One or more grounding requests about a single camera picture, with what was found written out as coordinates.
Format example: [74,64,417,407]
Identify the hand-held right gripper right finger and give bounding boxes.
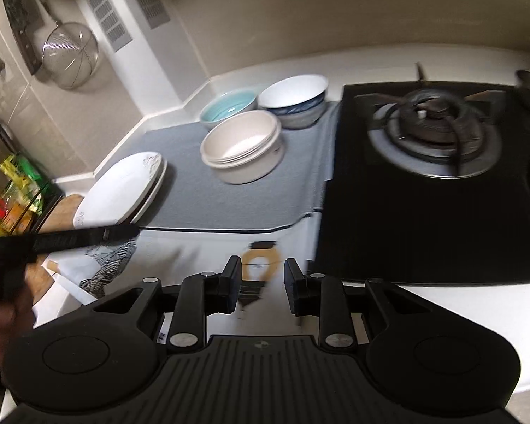
[283,257,429,351]

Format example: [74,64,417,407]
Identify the grey mat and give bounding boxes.
[93,101,341,232]

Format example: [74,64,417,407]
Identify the black gas stove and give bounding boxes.
[314,80,530,285]

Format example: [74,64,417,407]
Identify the oval white floral plate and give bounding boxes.
[73,151,166,227]

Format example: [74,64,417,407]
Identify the wide metal vent grille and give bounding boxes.
[69,0,133,51]

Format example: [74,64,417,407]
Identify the wooden cutting board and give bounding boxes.
[26,194,91,292]

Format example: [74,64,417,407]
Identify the hanging kitchen cleaver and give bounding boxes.
[0,0,42,76]

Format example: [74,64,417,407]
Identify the colourful packets in rack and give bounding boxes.
[0,152,49,237]

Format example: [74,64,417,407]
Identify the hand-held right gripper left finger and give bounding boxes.
[93,255,243,352]

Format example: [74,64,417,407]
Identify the person's left hand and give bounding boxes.
[0,294,36,376]

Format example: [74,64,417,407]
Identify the stove burner with pan support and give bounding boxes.
[353,63,508,179]

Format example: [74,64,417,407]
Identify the white bowl blue pattern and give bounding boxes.
[258,74,329,131]

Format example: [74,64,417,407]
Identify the metal wire strainer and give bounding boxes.
[22,0,100,90]

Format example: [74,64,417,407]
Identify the cream bowls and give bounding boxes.
[200,110,284,185]

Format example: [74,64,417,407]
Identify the light blue bowl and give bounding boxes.
[199,89,259,124]

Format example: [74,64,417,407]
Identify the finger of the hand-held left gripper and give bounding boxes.
[29,224,140,257]

